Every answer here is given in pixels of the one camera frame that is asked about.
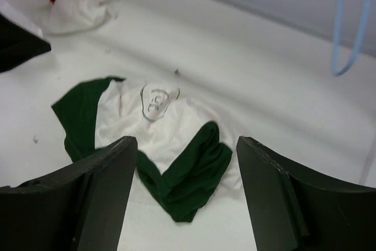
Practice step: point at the light blue wire hanger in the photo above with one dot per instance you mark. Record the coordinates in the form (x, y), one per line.
(353, 34)

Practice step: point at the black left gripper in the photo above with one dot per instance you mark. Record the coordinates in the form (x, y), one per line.
(19, 45)

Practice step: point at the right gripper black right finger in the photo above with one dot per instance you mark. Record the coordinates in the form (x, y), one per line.
(293, 207)

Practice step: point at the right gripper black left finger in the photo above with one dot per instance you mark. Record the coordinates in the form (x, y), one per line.
(79, 207)

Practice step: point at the white and green t-shirt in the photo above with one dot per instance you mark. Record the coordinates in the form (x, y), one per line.
(186, 148)

